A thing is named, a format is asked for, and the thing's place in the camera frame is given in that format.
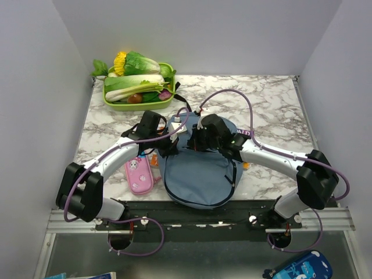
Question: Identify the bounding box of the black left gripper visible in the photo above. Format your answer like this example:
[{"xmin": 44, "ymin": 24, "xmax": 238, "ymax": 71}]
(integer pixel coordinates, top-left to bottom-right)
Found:
[{"xmin": 149, "ymin": 127, "xmax": 179, "ymax": 159}]

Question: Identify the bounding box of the orange treehouse book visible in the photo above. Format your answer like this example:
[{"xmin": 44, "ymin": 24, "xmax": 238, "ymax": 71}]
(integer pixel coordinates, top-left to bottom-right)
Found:
[{"xmin": 149, "ymin": 153, "xmax": 159, "ymax": 168}]

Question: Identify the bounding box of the blue fabric backpack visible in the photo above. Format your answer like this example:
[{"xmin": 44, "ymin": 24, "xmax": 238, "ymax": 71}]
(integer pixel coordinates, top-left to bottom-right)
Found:
[{"xmin": 156, "ymin": 113, "xmax": 244, "ymax": 209}]

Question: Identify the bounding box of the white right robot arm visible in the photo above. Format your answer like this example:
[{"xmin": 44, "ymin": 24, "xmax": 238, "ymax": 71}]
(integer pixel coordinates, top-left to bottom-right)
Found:
[{"xmin": 188, "ymin": 114, "xmax": 339, "ymax": 228}]

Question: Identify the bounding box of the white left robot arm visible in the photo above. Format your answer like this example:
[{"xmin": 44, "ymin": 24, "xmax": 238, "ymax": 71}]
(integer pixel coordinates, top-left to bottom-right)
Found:
[{"xmin": 56, "ymin": 111, "xmax": 185, "ymax": 230}]

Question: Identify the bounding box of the green plastic vegetable tray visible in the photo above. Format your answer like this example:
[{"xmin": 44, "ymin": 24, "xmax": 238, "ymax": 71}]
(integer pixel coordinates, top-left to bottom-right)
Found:
[{"xmin": 102, "ymin": 63, "xmax": 177, "ymax": 112}]

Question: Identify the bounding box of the brown mushroom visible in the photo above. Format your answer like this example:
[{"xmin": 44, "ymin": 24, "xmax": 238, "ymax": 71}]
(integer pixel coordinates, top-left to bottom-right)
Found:
[{"xmin": 127, "ymin": 94, "xmax": 143, "ymax": 104}]

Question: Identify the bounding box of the purple Roald Dahl book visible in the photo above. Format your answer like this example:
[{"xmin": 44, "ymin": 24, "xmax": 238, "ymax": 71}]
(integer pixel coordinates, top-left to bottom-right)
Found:
[{"xmin": 235, "ymin": 128, "xmax": 252, "ymax": 171}]

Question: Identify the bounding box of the purple onion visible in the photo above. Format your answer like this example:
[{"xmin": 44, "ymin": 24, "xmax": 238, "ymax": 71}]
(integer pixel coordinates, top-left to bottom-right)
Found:
[{"xmin": 158, "ymin": 89, "xmax": 173, "ymax": 101}]

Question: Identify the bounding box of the pink pencil case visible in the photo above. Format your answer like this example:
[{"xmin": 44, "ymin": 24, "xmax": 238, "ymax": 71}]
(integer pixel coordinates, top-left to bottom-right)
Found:
[{"xmin": 124, "ymin": 156, "xmax": 154, "ymax": 195}]

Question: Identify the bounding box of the white napa cabbage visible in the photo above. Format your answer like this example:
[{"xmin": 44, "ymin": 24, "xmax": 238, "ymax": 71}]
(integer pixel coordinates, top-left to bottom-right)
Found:
[{"xmin": 104, "ymin": 74, "xmax": 164, "ymax": 88}]

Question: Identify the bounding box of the green lettuce head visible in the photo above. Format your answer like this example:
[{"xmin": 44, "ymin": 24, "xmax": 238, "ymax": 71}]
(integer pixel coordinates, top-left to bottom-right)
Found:
[{"xmin": 123, "ymin": 51, "xmax": 160, "ymax": 76}]

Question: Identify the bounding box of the yellow flower vegetable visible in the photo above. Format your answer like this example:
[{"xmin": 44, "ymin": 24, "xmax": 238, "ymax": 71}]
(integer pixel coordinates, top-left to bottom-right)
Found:
[{"xmin": 113, "ymin": 51, "xmax": 127, "ymax": 76}]

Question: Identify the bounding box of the blue shark pencil case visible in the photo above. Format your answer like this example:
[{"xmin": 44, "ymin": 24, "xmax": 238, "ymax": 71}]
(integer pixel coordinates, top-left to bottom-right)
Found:
[{"xmin": 262, "ymin": 250, "xmax": 334, "ymax": 279}]

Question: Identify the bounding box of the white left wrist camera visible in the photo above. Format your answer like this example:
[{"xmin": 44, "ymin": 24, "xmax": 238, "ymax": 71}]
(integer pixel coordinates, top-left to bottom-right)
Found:
[{"xmin": 169, "ymin": 121, "xmax": 187, "ymax": 137}]

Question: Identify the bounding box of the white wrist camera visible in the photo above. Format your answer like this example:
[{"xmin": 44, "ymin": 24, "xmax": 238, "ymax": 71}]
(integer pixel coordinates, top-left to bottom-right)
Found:
[
  {"xmin": 195, "ymin": 108, "xmax": 210, "ymax": 130},
  {"xmin": 169, "ymin": 121, "xmax": 187, "ymax": 137}
]

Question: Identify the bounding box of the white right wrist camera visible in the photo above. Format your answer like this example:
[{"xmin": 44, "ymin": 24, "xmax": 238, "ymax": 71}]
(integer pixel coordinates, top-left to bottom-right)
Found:
[{"xmin": 195, "ymin": 108, "xmax": 210, "ymax": 130}]

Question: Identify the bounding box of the aluminium mounting rail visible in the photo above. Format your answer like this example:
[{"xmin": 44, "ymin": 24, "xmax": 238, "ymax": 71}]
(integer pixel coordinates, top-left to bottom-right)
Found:
[{"xmin": 46, "ymin": 208, "xmax": 355, "ymax": 234}]

